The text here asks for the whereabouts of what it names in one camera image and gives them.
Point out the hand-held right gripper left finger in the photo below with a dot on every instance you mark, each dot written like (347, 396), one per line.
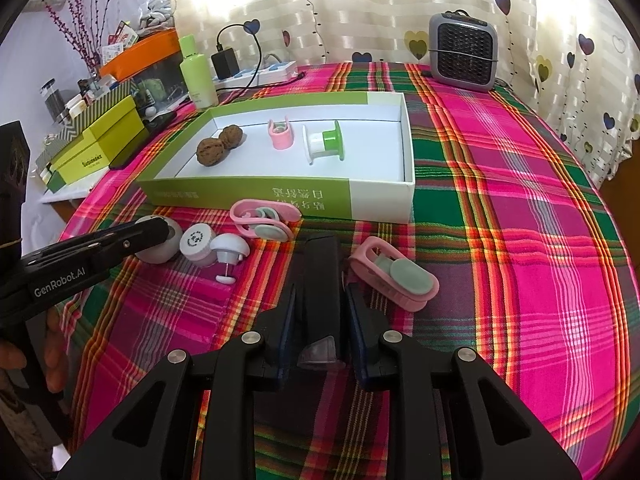
(287, 320)

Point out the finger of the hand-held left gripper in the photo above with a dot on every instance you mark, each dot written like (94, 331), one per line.
(125, 242)

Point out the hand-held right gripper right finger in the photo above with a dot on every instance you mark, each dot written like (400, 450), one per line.
(357, 325)

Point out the white grey round panda gadget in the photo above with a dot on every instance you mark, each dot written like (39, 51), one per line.
(160, 255)

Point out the black rectangular device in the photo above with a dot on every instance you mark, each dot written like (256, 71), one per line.
(320, 280)

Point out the pink clip with green oval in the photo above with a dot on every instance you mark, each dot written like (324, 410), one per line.
(405, 272)

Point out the small white round jar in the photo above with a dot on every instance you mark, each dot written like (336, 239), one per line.
(197, 242)

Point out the green white cardboard box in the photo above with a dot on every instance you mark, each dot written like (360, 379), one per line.
(200, 195)

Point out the pink clip with curled hook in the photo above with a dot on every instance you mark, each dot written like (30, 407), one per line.
(272, 231)

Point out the white mushroom-shaped gadget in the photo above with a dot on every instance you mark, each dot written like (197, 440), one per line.
(229, 246)

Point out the brown walnut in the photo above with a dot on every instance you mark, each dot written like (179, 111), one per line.
(210, 151)
(231, 136)

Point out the small pink clip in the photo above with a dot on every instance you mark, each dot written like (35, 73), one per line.
(280, 141)

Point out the white green spool massager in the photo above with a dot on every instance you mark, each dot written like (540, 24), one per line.
(330, 137)

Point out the person's left hand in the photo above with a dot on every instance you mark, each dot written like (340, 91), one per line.
(56, 350)

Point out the white side shelf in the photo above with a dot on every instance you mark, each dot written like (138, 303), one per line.
(70, 194)

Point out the yellow-green cardboard box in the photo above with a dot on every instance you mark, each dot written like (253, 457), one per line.
(95, 147)

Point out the black smartphone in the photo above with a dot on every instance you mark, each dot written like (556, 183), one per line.
(140, 142)

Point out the black patterned box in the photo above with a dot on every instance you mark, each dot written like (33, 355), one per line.
(10, 170)

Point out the chevron patterned box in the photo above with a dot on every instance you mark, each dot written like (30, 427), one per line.
(107, 97)

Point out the dark glass jar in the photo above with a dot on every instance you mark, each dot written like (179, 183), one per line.
(52, 100)

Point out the light green bottle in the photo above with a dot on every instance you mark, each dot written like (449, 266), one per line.
(197, 80)

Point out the orange lid clear container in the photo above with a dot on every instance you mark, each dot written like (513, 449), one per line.
(145, 50)

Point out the colourful paper packet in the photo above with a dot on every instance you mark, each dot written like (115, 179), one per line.
(117, 47)

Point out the black charger adapter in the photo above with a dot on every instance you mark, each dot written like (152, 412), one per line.
(225, 64)

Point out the white blue power strip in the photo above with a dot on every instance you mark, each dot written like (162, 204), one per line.
(275, 71)

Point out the purple flower branches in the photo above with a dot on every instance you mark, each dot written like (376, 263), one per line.
(75, 20)

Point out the white plastic bag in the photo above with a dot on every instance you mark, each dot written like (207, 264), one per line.
(155, 12)

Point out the grey small heater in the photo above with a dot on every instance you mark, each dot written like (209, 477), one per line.
(462, 55)

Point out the brown wooden panel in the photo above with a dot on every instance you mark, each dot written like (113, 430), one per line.
(625, 200)

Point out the heart print curtain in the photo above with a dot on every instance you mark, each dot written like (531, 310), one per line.
(375, 10)

